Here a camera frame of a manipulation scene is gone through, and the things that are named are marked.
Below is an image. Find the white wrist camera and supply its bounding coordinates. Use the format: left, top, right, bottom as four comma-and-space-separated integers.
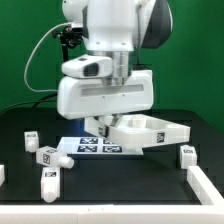
61, 54, 113, 79

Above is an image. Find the black camera stand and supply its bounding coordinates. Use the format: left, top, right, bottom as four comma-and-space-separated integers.
52, 26, 83, 62

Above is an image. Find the white L-shaped obstacle fence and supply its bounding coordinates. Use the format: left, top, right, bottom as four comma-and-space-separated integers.
0, 166, 224, 224

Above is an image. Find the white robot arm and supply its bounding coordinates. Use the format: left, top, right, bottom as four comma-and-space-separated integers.
57, 0, 173, 137

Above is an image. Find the silver camera on stand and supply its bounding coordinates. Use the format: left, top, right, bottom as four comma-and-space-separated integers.
71, 21, 83, 29

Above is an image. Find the grey cable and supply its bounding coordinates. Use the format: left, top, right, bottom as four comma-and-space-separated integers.
23, 22, 73, 94

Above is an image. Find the white sheet with tags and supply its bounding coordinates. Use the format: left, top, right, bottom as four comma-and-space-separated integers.
57, 137, 143, 155

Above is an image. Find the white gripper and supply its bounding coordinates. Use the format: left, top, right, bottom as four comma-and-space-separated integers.
57, 70, 153, 137

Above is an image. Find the white square tabletop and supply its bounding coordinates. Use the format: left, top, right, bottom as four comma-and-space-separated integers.
84, 114, 190, 150

